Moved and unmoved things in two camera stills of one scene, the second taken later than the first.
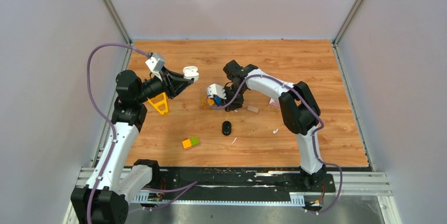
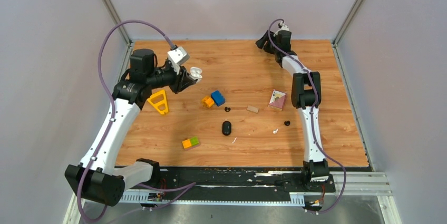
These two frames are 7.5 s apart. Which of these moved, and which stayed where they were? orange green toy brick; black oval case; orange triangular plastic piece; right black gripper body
Moved: right black gripper body
Stayed: orange green toy brick; black oval case; orange triangular plastic piece
